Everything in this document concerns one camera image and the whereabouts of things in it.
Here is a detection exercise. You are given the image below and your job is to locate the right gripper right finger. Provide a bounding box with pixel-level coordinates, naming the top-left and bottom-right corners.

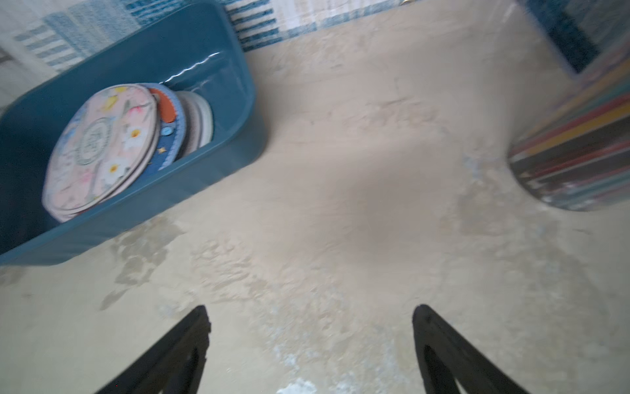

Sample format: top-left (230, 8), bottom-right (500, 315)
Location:
top-left (412, 305), bottom-right (528, 394)

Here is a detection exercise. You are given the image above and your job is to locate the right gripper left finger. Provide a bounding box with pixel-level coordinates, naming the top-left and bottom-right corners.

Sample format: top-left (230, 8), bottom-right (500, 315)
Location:
top-left (99, 305), bottom-right (212, 393)

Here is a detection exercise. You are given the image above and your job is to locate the pale pastel cartoon coaster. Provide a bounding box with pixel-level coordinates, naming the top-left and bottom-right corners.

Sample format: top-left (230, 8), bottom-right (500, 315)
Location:
top-left (41, 83), bottom-right (159, 218)

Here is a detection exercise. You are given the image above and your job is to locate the blue red car coaster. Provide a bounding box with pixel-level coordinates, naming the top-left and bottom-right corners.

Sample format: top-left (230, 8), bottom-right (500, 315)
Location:
top-left (139, 83), bottom-right (187, 180)

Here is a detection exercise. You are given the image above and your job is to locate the pink cartoon coaster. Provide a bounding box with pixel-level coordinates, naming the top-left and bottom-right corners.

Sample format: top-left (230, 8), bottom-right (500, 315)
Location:
top-left (176, 91), bottom-right (214, 159)

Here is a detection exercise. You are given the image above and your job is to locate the teal plastic storage box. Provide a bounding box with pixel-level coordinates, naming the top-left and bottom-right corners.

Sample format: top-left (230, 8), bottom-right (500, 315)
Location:
top-left (1, 1), bottom-right (267, 266)

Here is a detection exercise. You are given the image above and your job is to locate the cup of patterned sticks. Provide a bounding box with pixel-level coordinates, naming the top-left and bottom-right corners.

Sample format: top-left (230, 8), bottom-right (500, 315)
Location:
top-left (507, 35), bottom-right (629, 211)

